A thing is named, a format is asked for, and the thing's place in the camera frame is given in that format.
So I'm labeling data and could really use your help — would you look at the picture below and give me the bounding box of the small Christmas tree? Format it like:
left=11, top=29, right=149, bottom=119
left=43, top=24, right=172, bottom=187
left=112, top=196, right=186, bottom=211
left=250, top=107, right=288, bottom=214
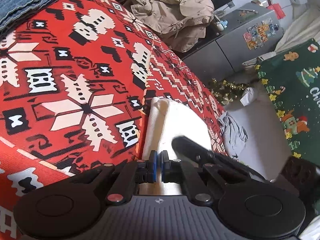
left=209, top=78, right=250, bottom=105

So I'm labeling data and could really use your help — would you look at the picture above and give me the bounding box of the white tied curtain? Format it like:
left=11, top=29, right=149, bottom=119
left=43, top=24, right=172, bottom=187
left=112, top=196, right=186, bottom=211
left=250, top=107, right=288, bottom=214
left=242, top=5, right=320, bottom=68

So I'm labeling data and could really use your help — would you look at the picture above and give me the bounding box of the white hanging cloth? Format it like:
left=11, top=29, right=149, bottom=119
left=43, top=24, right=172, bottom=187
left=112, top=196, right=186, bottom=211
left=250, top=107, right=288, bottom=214
left=240, top=87, right=258, bottom=107

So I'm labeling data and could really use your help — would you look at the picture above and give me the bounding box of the grey refrigerator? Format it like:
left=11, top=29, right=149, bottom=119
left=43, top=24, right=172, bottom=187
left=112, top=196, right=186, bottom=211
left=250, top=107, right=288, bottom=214
left=179, top=2, right=285, bottom=80

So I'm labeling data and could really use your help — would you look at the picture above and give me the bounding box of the red flat box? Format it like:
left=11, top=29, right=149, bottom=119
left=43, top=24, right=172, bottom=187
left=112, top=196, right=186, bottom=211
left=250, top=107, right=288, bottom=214
left=267, top=2, right=285, bottom=20

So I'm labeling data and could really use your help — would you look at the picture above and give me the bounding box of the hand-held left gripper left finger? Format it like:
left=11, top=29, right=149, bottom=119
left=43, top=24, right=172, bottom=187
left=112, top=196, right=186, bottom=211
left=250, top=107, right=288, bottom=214
left=67, top=151, right=158, bottom=205

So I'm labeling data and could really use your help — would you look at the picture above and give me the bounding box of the grey sweater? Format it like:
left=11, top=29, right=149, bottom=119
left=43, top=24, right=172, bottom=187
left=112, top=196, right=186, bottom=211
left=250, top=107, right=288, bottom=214
left=217, top=111, right=249, bottom=160

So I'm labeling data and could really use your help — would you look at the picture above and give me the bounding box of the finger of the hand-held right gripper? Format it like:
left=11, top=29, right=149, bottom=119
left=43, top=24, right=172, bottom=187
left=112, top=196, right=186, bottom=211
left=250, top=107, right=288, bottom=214
left=172, top=135, right=216, bottom=167

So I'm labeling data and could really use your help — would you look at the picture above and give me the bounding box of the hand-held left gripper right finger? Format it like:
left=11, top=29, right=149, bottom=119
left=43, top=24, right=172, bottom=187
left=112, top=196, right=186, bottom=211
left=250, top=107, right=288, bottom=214
left=161, top=151, right=250, bottom=203

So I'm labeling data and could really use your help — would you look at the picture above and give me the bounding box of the beige jacket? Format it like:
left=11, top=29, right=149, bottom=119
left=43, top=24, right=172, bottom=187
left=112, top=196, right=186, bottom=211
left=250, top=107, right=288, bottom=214
left=130, top=0, right=215, bottom=53

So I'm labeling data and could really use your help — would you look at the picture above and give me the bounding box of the green Christmas wall banner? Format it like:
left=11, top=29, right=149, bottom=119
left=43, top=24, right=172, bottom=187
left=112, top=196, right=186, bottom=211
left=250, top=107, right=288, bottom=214
left=254, top=39, right=320, bottom=160

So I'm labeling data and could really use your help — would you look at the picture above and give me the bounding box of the white knit vest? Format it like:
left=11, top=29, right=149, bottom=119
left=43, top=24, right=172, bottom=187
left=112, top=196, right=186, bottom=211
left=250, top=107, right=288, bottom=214
left=142, top=97, right=213, bottom=196

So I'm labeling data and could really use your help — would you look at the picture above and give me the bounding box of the red patterned blanket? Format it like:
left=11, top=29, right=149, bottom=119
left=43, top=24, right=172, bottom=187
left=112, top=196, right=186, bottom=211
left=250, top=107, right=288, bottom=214
left=0, top=0, right=228, bottom=240

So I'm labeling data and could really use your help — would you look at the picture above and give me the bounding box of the colourful fridge sticker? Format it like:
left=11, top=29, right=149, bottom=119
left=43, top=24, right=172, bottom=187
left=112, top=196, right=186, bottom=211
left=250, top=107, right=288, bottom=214
left=243, top=17, right=280, bottom=50

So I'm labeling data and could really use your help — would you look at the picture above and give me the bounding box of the wooden nightstand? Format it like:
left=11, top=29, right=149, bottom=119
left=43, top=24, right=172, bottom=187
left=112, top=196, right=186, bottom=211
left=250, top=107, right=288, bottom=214
left=274, top=156, right=320, bottom=205

